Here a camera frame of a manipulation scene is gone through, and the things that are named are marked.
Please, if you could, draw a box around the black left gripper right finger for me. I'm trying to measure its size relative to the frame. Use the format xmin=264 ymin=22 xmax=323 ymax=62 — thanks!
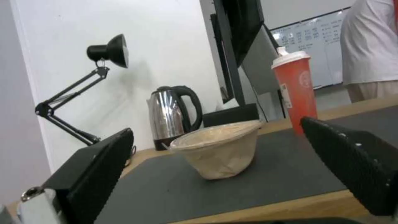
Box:
xmin=299 ymin=116 xmax=398 ymax=217

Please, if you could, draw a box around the beige paper bowl with lid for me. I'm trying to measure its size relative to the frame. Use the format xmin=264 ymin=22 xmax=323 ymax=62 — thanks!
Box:
xmin=169 ymin=120 xmax=262 ymax=180

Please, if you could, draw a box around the person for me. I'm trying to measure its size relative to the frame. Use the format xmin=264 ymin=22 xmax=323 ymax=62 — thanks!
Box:
xmin=340 ymin=0 xmax=398 ymax=103

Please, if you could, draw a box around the black articulated desk lamp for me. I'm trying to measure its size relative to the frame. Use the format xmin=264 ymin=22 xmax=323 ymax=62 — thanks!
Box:
xmin=34 ymin=34 xmax=130 ymax=146

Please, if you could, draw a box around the dark grey desk mat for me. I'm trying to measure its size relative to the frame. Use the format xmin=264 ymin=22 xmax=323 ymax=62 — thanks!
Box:
xmin=95 ymin=110 xmax=398 ymax=222

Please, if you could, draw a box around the red paper cup white lid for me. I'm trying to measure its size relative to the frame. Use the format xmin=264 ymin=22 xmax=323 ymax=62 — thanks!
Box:
xmin=271 ymin=46 xmax=319 ymax=136

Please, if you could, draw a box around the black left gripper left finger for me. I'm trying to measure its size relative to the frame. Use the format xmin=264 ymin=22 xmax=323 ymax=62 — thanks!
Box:
xmin=17 ymin=128 xmax=135 ymax=224

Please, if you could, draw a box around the stainless steel electric kettle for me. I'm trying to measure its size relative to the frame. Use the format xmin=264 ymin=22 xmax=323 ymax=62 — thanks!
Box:
xmin=146 ymin=85 xmax=204 ymax=152

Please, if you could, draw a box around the whiteboard with writing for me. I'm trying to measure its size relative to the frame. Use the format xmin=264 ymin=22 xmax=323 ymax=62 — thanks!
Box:
xmin=269 ymin=9 xmax=351 ymax=90

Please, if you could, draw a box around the black computer monitor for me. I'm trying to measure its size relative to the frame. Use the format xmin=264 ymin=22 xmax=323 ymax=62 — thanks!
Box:
xmin=201 ymin=0 xmax=278 ymax=128

